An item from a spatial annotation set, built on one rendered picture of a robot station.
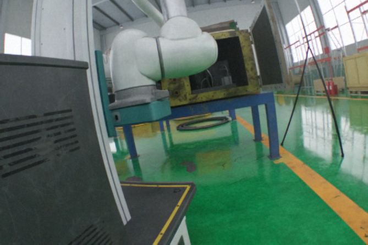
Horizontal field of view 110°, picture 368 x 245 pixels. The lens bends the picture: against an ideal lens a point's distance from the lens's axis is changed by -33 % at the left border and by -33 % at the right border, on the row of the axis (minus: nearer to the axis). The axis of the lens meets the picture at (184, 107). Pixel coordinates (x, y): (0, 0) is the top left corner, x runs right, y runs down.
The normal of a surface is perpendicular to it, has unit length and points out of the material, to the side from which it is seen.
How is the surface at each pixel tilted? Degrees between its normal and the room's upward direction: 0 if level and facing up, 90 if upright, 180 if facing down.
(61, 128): 90
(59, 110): 90
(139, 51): 84
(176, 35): 75
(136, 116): 90
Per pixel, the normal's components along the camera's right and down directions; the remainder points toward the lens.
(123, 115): -0.28, 0.10
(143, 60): 0.22, 0.09
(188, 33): 0.18, -0.22
